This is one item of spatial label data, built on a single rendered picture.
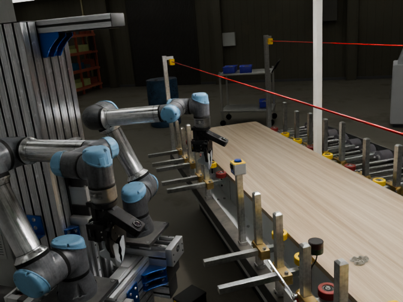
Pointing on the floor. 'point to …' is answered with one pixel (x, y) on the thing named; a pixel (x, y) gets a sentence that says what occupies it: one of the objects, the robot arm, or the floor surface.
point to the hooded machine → (397, 93)
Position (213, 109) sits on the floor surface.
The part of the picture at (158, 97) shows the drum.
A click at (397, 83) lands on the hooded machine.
